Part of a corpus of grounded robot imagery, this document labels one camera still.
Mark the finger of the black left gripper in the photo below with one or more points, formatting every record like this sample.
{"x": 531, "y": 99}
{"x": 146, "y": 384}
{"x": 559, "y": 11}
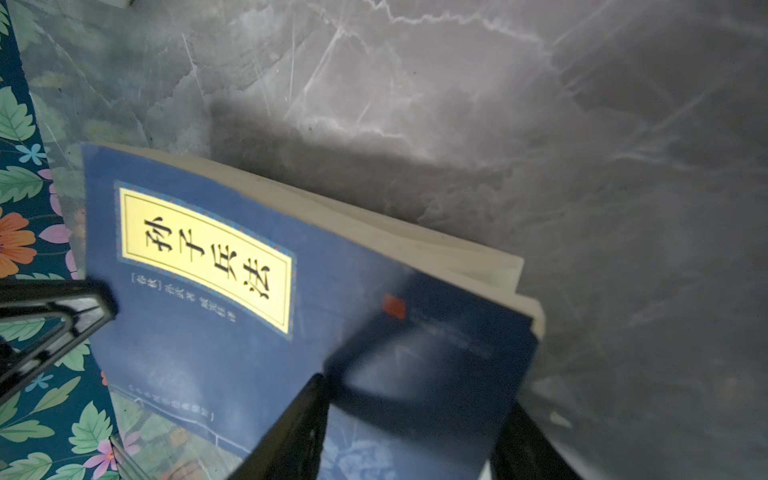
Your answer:
{"x": 70, "y": 310}

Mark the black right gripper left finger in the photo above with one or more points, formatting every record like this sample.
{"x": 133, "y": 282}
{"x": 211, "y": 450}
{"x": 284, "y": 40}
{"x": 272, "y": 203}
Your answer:
{"x": 292, "y": 447}

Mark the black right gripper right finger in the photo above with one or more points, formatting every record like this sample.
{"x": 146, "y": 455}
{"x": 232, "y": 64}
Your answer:
{"x": 523, "y": 452}

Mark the navy book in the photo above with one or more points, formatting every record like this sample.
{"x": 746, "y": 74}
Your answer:
{"x": 234, "y": 290}

